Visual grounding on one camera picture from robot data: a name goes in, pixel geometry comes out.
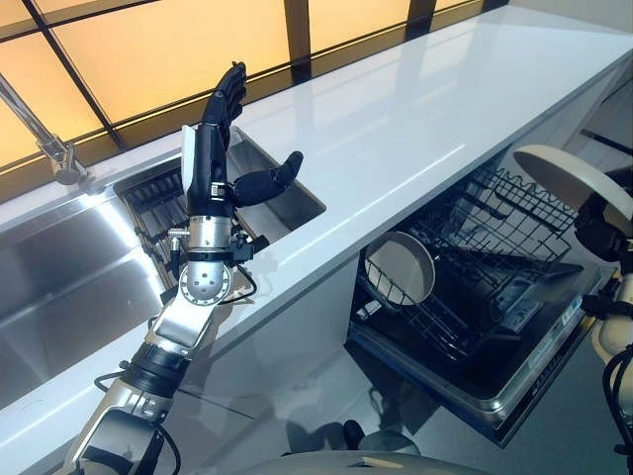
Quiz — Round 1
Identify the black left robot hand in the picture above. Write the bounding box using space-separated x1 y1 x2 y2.
180 61 305 219

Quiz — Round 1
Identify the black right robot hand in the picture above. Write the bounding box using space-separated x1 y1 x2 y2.
574 190 633 276

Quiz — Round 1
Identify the cream round plate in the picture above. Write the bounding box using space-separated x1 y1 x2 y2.
512 143 633 223

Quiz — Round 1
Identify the dishwasher door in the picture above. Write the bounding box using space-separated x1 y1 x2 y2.
343 256 615 445

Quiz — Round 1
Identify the dark sink drain rack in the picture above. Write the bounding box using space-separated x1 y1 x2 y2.
120 166 195 289

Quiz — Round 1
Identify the chrome kitchen faucet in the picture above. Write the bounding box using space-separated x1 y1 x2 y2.
0 73 96 188

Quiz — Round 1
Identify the stainless steel sink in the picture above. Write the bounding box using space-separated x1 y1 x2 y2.
0 125 328 413

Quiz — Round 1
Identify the grey robot torso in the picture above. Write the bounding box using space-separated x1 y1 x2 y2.
235 441 501 475

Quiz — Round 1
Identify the black wire dishwasher rack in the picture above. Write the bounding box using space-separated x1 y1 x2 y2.
355 161 590 358

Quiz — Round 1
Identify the dark window frame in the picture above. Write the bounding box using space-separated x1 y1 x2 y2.
0 0 477 175

